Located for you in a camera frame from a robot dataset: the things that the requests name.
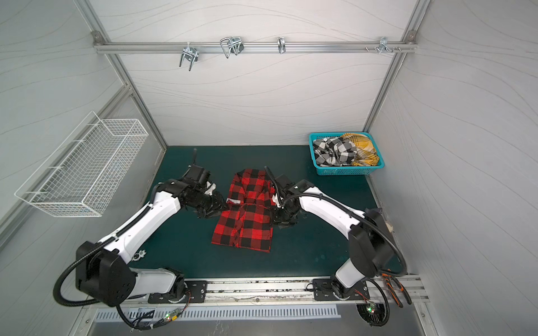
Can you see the metal U-bolt clamp left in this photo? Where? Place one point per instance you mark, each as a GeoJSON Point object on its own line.
{"type": "Point", "coordinates": [189, 56]}

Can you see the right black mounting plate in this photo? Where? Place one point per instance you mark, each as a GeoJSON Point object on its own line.
{"type": "Point", "coordinates": [329, 289]}

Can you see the orange black pliers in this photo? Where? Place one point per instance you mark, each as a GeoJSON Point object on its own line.
{"type": "Point", "coordinates": [394, 286]}

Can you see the white wire basket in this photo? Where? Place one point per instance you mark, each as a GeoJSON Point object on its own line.
{"type": "Point", "coordinates": [81, 176]}

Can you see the teal plastic basket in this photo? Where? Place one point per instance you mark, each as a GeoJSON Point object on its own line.
{"type": "Point", "coordinates": [344, 170]}

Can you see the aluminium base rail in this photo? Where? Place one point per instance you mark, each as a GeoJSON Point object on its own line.
{"type": "Point", "coordinates": [263, 291]}

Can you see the aluminium cross rail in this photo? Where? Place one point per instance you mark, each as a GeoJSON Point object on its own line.
{"type": "Point", "coordinates": [214, 48]}

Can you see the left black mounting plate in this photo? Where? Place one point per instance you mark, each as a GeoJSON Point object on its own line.
{"type": "Point", "coordinates": [197, 292]}

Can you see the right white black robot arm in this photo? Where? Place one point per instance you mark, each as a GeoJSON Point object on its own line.
{"type": "Point", "coordinates": [371, 246]}

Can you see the yellow plaid shirt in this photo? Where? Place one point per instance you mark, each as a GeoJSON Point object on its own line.
{"type": "Point", "coordinates": [365, 153]}

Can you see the red black plaid shirt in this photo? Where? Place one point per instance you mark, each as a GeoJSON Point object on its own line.
{"type": "Point", "coordinates": [246, 221]}

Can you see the metal U-bolt clamp middle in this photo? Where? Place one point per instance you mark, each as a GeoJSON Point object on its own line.
{"type": "Point", "coordinates": [232, 45]}

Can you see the small metal clamp piece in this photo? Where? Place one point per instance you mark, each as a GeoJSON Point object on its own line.
{"type": "Point", "coordinates": [139, 255]}

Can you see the black mounting plate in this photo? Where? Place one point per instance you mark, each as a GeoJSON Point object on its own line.
{"type": "Point", "coordinates": [197, 292]}
{"type": "Point", "coordinates": [329, 289]}

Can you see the small metal ring clamp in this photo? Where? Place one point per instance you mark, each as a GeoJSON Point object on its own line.
{"type": "Point", "coordinates": [281, 45]}

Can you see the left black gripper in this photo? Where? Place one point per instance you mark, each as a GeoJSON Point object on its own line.
{"type": "Point", "coordinates": [218, 206]}

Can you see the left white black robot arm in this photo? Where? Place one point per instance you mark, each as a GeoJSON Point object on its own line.
{"type": "Point", "coordinates": [101, 271]}

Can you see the white slotted cable duct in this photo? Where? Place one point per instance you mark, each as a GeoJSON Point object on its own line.
{"type": "Point", "coordinates": [227, 313]}

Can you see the metal u-bolt clamp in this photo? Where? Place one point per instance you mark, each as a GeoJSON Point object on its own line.
{"type": "Point", "coordinates": [232, 45]}
{"type": "Point", "coordinates": [189, 56]}

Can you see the metal bracket with bolts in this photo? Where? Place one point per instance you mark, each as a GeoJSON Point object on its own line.
{"type": "Point", "coordinates": [383, 47]}

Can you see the black white plaid shirt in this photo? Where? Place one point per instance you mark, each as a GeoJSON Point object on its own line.
{"type": "Point", "coordinates": [334, 152]}

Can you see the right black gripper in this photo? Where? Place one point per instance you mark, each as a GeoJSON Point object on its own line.
{"type": "Point", "coordinates": [284, 211]}

